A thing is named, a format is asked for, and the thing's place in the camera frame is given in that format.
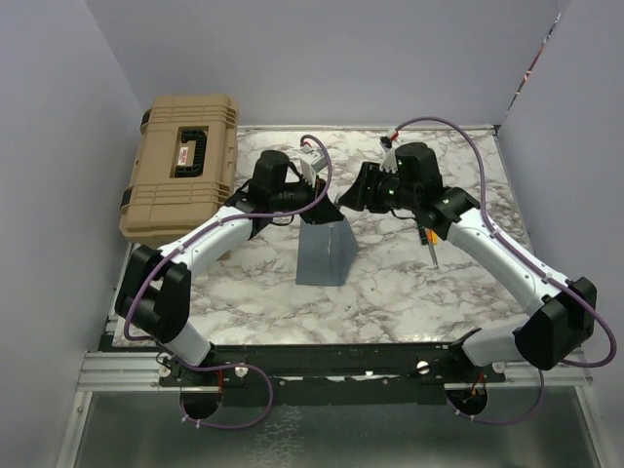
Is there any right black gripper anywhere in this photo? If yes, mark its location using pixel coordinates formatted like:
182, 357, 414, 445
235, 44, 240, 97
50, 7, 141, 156
338, 161, 418, 215

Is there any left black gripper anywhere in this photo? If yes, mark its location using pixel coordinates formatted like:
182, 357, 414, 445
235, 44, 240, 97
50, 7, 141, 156
271, 173, 343, 225

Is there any grey paper envelope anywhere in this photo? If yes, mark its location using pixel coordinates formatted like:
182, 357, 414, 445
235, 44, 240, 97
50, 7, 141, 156
295, 219, 359, 287

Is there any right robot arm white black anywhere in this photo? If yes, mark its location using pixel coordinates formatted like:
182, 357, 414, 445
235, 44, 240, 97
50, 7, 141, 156
338, 142, 597, 381

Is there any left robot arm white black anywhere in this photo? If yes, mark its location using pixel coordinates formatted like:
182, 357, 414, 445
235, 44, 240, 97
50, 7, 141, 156
114, 150, 344, 385

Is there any tan plastic tool case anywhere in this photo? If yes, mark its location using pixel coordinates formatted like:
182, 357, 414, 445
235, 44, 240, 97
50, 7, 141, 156
119, 94, 238, 249

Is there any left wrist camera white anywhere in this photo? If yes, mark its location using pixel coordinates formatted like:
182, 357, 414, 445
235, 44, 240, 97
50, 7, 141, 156
299, 143, 327, 187

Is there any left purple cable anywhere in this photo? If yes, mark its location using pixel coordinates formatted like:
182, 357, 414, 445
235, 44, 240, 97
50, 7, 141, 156
122, 135, 333, 431

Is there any purple cable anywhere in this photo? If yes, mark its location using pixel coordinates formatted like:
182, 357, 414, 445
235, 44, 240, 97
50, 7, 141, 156
389, 116, 618, 426
122, 135, 333, 431

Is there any green handled screwdriver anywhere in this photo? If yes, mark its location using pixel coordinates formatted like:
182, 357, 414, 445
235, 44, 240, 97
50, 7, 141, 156
417, 226, 428, 246

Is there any orange handled metal tool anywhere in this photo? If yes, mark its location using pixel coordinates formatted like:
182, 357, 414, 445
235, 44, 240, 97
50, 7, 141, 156
428, 241, 439, 269

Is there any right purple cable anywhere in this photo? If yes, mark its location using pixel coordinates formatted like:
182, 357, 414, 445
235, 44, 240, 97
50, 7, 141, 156
389, 116, 618, 426

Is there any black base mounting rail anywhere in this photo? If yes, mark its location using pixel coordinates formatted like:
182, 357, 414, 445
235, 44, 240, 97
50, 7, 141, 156
97, 333, 508, 409

